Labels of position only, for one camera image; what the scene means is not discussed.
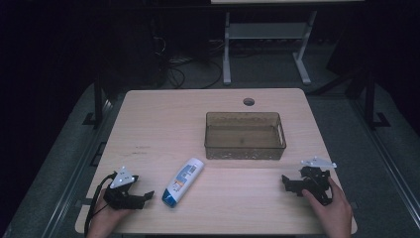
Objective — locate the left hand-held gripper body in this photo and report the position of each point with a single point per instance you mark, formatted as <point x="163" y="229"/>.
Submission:
<point x="121" y="195"/>

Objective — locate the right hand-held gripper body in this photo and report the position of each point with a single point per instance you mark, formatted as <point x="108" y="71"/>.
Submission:
<point x="315" y="180"/>

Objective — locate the white and blue shampoo bottle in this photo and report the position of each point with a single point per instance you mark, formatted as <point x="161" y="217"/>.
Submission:
<point x="183" y="181"/>

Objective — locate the brown translucent plastic bin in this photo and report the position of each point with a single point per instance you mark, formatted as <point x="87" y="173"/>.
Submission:
<point x="244" y="136"/>

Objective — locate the person's left hand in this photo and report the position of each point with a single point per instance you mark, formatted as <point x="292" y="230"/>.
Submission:
<point x="106" y="218"/>

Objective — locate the person's right hand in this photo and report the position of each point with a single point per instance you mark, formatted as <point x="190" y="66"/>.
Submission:
<point x="333" y="214"/>

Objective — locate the black metal stand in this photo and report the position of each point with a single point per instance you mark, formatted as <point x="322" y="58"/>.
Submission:
<point x="371" y="102"/>
<point x="98" y="99"/>

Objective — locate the grey metal table frame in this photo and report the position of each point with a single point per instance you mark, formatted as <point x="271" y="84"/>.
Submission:
<point x="265" y="31"/>

